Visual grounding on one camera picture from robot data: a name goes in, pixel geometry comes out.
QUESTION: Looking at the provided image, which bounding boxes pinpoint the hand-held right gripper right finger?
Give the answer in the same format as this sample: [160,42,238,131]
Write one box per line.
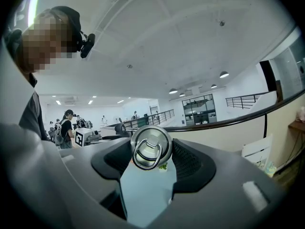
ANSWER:
[147,138,287,229]

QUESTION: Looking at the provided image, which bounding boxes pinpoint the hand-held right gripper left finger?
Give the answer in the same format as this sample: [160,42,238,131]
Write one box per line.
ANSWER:
[58,136,134,222]

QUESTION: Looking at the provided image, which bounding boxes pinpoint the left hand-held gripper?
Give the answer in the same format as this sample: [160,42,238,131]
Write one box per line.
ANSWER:
[75,127,102,148]

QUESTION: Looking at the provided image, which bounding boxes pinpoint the ceiling light panels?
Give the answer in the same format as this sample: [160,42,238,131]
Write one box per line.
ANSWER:
[51,94,125,105]

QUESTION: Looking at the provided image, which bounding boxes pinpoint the black office chair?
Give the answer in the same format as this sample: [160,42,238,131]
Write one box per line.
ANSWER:
[114,123,134,138]

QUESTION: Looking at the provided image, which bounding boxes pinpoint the person's clothed body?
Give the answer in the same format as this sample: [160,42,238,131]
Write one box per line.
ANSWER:
[18,72,50,142]

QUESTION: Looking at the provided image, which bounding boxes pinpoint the white chair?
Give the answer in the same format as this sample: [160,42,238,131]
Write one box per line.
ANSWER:
[241,134,274,167]

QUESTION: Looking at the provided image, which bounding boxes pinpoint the black railing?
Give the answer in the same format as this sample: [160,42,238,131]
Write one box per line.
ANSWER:
[225,92,270,110]
[142,108,175,126]

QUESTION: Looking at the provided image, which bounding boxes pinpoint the person's head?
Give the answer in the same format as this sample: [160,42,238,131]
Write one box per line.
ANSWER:
[9,5,82,75]

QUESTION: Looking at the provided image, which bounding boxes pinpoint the wooden side table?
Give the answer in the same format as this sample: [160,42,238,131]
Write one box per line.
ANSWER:
[287,120,305,157]

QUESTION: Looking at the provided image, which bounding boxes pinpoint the pink plush toy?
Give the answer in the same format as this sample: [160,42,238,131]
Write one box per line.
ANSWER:
[296,105,305,123]

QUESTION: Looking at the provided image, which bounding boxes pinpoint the black head camera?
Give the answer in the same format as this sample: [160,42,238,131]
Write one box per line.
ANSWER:
[76,31,96,59]

